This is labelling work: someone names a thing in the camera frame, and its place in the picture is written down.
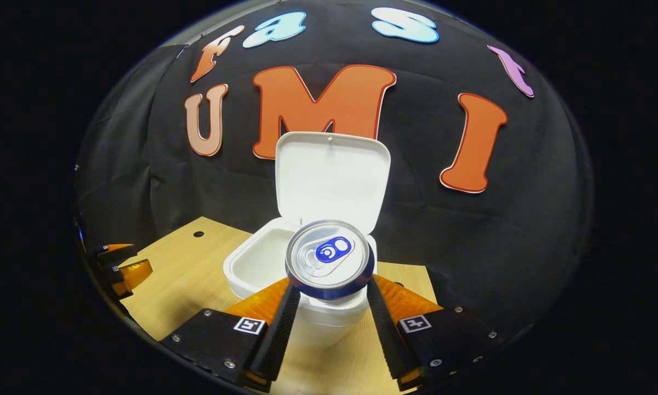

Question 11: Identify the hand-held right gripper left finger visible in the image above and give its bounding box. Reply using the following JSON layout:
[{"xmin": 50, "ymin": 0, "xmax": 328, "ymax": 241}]
[{"xmin": 160, "ymin": 281, "xmax": 303, "ymax": 391}]

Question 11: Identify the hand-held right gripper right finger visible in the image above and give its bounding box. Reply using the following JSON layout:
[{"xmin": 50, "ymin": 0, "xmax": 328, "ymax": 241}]
[{"xmin": 365, "ymin": 274, "xmax": 505, "ymax": 391}]

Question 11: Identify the blue pop can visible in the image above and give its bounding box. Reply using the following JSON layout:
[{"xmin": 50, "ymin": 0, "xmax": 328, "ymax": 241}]
[{"xmin": 285, "ymin": 219, "xmax": 375, "ymax": 301}]

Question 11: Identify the white desktop garbage bin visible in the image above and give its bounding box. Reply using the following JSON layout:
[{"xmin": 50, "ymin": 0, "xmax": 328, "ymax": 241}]
[{"xmin": 223, "ymin": 131, "xmax": 392, "ymax": 347}]

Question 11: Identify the wooden desktop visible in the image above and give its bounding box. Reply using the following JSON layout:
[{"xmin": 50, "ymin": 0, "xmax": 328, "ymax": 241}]
[{"xmin": 119, "ymin": 216, "xmax": 443, "ymax": 395}]

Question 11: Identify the black backdrop cloth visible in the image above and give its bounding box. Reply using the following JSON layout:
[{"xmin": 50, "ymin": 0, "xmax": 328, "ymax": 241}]
[{"xmin": 75, "ymin": 0, "xmax": 594, "ymax": 352}]

